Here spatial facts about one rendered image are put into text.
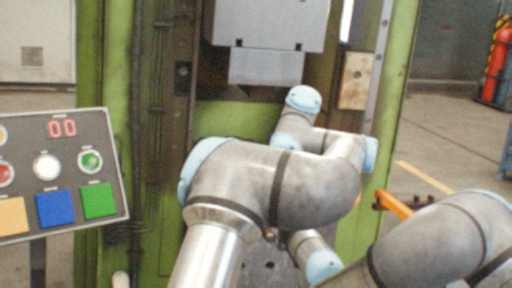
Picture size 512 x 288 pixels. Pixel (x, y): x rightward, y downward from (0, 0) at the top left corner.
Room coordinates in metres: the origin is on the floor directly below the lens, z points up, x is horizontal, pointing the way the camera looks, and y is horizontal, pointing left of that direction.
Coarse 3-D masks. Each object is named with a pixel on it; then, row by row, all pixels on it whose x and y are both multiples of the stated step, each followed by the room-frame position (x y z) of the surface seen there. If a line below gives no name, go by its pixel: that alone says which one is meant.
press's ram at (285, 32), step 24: (216, 0) 1.44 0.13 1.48; (240, 0) 1.45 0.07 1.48; (264, 0) 1.47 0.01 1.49; (288, 0) 1.48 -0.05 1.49; (312, 0) 1.50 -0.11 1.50; (216, 24) 1.44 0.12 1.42; (240, 24) 1.45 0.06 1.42; (264, 24) 1.47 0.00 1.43; (288, 24) 1.49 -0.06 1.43; (312, 24) 1.50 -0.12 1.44; (264, 48) 1.47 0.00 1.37; (288, 48) 1.49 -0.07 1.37; (312, 48) 1.51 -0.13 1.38
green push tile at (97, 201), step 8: (104, 184) 1.23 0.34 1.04; (80, 192) 1.20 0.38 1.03; (88, 192) 1.20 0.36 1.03; (96, 192) 1.21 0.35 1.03; (104, 192) 1.22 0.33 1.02; (88, 200) 1.19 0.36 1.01; (96, 200) 1.20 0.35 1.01; (104, 200) 1.22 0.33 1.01; (112, 200) 1.23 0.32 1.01; (88, 208) 1.18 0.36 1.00; (96, 208) 1.19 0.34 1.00; (104, 208) 1.21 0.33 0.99; (112, 208) 1.22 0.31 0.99; (88, 216) 1.17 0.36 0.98; (96, 216) 1.19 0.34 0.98; (104, 216) 1.20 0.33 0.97
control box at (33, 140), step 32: (32, 128) 1.21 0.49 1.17; (64, 128) 1.25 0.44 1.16; (96, 128) 1.30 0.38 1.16; (0, 160) 1.13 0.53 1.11; (32, 160) 1.17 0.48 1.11; (64, 160) 1.21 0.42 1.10; (0, 192) 1.10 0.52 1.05; (32, 192) 1.14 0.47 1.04; (32, 224) 1.10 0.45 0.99; (96, 224) 1.18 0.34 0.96
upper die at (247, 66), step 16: (208, 48) 1.77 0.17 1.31; (224, 48) 1.53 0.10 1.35; (240, 48) 1.45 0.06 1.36; (224, 64) 1.51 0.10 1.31; (240, 64) 1.45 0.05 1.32; (256, 64) 1.47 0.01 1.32; (272, 64) 1.48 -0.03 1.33; (288, 64) 1.49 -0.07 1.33; (240, 80) 1.46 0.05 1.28; (256, 80) 1.47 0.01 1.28; (272, 80) 1.48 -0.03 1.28; (288, 80) 1.49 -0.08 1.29
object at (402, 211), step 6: (378, 192) 1.51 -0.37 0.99; (384, 192) 1.51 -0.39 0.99; (384, 198) 1.47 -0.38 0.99; (390, 198) 1.47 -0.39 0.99; (396, 198) 1.47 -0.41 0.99; (384, 204) 1.47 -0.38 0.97; (390, 204) 1.44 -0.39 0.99; (396, 204) 1.43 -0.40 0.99; (402, 204) 1.43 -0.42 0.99; (396, 210) 1.41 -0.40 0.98; (402, 210) 1.39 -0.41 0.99; (408, 210) 1.40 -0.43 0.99; (402, 216) 1.38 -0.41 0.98; (408, 216) 1.36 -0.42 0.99
